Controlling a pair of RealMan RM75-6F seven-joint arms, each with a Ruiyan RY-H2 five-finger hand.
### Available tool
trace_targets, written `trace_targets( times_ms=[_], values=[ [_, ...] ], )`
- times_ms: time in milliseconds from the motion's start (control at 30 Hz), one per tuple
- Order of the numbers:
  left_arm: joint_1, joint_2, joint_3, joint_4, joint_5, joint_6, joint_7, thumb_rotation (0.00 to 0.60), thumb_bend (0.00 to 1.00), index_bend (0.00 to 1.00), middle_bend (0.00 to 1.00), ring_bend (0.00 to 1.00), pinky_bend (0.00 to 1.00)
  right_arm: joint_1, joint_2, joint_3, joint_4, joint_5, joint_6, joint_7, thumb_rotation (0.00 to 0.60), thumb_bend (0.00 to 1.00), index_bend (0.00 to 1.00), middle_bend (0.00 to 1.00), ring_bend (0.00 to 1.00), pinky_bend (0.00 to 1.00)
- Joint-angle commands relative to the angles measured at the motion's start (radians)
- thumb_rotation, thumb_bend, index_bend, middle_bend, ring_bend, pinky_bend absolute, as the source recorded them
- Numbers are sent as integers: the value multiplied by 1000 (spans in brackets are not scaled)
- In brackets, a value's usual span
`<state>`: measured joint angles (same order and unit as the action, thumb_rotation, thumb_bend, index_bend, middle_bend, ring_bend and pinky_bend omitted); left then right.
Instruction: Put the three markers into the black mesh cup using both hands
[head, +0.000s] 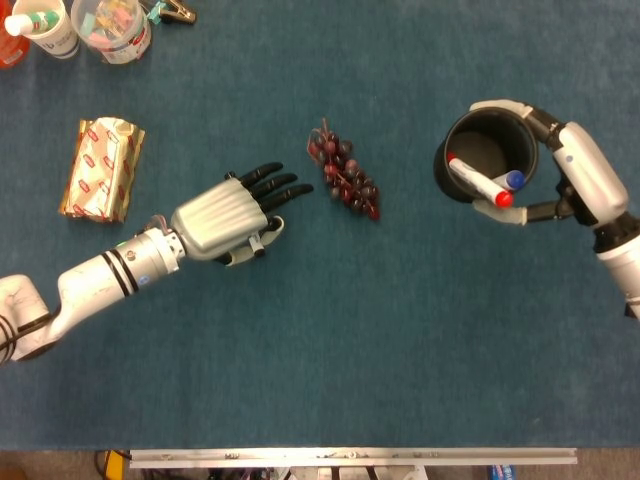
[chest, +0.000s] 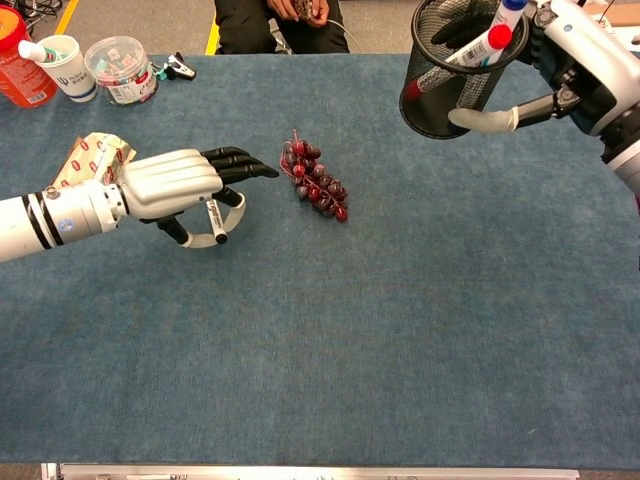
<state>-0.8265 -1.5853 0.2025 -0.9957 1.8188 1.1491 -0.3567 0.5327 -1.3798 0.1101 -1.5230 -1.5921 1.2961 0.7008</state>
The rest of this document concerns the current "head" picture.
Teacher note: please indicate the clear plastic jar of clips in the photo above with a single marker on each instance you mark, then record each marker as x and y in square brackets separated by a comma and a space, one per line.
[120, 47]

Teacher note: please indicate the white tube green label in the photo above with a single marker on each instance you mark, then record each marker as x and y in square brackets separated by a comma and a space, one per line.
[20, 24]

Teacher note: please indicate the aluminium rail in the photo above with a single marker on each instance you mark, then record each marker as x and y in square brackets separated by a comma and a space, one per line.
[350, 457]

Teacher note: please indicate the yellow black object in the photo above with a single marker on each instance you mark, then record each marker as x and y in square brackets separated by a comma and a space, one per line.
[116, 465]

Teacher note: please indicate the black silver binder clip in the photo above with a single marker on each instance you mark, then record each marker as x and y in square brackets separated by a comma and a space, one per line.
[180, 12]

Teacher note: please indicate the black mesh pen cup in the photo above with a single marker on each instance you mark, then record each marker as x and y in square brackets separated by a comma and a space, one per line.
[480, 145]

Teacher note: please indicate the red capped whiteboard marker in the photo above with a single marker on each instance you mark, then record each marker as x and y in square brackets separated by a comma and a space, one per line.
[475, 177]

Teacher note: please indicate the white paper cup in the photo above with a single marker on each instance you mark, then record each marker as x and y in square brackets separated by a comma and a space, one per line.
[60, 42]

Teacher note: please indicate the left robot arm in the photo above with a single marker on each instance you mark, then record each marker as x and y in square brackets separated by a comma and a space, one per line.
[90, 280]

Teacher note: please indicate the blue printed packet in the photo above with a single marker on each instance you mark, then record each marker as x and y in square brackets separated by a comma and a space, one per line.
[501, 472]

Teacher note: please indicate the bunch of red grapes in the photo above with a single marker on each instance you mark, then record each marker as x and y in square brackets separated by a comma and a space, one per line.
[345, 175]

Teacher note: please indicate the blue felt table cloth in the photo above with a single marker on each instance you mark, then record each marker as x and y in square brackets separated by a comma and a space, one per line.
[320, 350]

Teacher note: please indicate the red cylindrical canister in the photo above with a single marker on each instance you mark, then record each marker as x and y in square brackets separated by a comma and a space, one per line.
[10, 55]

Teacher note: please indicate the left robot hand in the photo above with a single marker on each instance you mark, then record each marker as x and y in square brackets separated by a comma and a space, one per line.
[220, 220]

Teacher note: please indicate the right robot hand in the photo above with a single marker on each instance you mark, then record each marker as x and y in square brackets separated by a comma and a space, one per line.
[590, 170]

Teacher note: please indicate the blue capped whiteboard marker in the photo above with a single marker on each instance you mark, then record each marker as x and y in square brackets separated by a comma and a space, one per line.
[515, 179]

